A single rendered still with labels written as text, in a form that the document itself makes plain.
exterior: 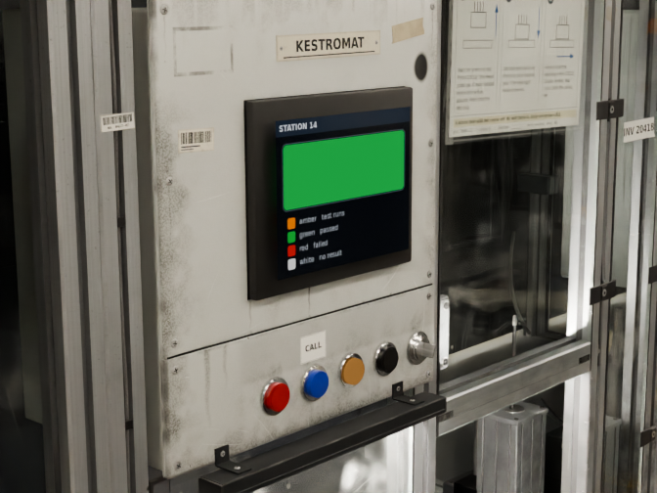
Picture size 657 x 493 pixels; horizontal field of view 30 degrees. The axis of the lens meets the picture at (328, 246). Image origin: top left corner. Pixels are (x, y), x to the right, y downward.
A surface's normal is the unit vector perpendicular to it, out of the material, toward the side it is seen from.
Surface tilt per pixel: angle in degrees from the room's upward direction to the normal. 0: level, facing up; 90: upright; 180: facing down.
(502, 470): 90
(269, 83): 90
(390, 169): 90
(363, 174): 90
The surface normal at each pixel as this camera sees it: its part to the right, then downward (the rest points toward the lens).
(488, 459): -0.67, 0.15
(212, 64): 0.74, 0.13
